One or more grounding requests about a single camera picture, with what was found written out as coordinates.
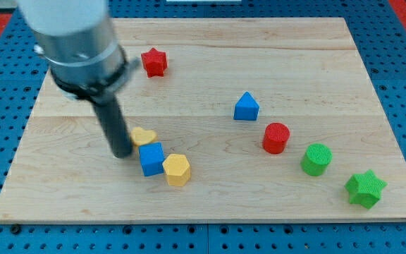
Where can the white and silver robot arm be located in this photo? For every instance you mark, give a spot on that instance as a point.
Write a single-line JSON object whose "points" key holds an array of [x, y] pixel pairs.
{"points": [[78, 40]]}

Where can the blue triangle block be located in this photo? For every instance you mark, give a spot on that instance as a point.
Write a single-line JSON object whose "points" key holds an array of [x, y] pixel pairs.
{"points": [[246, 108]]}

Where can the blue cube block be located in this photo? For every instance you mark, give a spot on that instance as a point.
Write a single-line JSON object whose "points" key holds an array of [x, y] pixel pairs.
{"points": [[151, 159]]}

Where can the yellow hexagon block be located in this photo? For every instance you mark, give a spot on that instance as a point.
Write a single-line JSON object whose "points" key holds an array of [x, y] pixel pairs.
{"points": [[177, 170]]}

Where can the yellow heart block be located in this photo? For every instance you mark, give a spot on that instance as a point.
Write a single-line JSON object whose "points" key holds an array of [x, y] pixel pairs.
{"points": [[140, 136]]}

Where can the red cylinder block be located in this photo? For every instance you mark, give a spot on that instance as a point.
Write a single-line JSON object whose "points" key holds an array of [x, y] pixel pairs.
{"points": [[275, 138]]}

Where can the light wooden board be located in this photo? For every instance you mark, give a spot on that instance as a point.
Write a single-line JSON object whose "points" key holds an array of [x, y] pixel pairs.
{"points": [[305, 73]]}

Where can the red star block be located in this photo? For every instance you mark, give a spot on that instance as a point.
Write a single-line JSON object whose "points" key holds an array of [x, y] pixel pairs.
{"points": [[154, 62]]}

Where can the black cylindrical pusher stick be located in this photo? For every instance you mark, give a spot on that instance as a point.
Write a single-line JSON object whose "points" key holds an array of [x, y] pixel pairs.
{"points": [[113, 125]]}

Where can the green cylinder block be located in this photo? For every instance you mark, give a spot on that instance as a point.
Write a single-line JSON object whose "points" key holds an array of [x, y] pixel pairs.
{"points": [[316, 159]]}

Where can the green star block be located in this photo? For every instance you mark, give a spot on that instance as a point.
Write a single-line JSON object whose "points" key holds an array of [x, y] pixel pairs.
{"points": [[365, 189]]}

